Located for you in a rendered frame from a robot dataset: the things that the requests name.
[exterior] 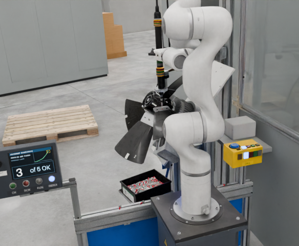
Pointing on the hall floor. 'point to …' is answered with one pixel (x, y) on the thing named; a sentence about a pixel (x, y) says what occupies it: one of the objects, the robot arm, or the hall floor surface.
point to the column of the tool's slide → (225, 100)
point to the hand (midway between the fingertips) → (159, 51)
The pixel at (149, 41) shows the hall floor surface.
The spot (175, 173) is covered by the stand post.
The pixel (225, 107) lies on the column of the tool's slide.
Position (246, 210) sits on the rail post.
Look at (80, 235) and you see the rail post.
